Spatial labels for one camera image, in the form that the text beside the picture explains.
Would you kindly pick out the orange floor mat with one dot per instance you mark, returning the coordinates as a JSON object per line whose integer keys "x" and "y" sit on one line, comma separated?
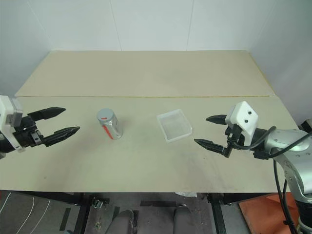
{"x": 263, "y": 209}

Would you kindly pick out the dark grey rounded shape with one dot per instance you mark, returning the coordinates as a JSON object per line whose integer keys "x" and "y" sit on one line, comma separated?
{"x": 124, "y": 221}
{"x": 182, "y": 219}

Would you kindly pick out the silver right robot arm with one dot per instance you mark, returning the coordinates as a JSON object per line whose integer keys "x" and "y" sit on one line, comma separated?
{"x": 290, "y": 141}

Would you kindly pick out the black metal table frame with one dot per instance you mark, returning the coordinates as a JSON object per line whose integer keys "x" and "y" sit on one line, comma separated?
{"x": 78, "y": 212}

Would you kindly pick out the black floor tape strip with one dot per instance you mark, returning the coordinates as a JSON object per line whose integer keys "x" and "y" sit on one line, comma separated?
{"x": 65, "y": 218}

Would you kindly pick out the clear plastic tray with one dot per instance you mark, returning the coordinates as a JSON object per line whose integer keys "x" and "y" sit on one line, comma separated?
{"x": 174, "y": 125}

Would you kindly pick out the silver red can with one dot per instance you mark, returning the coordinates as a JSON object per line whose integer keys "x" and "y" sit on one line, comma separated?
{"x": 111, "y": 124}

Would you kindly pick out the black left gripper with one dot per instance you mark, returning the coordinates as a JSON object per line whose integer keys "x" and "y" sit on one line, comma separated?
{"x": 26, "y": 136}

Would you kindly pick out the crumpled white plastic scrap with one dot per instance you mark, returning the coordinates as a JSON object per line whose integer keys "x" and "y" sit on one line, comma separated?
{"x": 186, "y": 194}

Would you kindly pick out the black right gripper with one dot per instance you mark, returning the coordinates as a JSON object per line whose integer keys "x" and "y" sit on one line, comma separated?
{"x": 235, "y": 136}

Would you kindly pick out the black box beside table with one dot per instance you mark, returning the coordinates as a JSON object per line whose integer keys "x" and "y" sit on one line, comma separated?
{"x": 306, "y": 126}

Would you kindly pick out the small metal clamp bracket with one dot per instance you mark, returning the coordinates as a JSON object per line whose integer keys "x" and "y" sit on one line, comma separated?
{"x": 98, "y": 202}

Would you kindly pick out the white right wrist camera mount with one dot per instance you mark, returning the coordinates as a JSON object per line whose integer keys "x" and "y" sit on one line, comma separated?
{"x": 245, "y": 114}

